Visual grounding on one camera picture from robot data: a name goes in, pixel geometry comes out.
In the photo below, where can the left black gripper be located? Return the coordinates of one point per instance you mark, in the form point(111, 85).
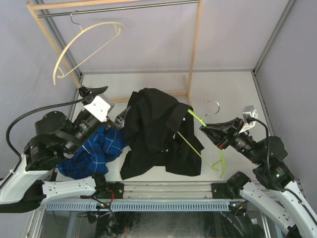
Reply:
point(120, 120)

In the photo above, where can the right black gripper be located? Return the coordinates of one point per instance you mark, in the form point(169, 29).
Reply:
point(221, 133)

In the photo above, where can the blue plaid shirt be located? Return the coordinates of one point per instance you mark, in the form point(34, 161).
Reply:
point(103, 147)

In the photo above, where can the black shirt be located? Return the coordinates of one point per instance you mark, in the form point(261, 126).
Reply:
point(160, 132)

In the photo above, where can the wooden clothes rack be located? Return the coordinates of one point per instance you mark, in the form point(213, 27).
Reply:
point(157, 49)

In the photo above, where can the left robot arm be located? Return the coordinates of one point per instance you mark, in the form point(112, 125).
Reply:
point(62, 131)

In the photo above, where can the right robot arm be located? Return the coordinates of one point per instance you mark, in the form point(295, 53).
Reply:
point(292, 212)

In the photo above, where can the cream hanger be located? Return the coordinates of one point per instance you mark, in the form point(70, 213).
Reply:
point(87, 42)

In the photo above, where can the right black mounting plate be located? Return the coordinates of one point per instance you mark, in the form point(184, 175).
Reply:
point(221, 191)

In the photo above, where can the black mounting plate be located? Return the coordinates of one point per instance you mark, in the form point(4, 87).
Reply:
point(113, 190)
point(221, 191)

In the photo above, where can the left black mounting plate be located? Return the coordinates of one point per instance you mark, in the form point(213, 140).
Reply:
point(113, 190)

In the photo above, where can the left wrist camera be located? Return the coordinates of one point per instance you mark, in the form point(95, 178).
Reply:
point(100, 107)

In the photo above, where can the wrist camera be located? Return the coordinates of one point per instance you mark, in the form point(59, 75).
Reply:
point(249, 114)
point(100, 107)

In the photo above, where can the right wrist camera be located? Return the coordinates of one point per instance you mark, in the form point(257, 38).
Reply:
point(249, 114)

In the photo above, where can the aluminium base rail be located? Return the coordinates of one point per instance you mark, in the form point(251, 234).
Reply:
point(138, 190)

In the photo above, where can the grey slotted cable duct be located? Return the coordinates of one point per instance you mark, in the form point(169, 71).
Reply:
point(142, 206)

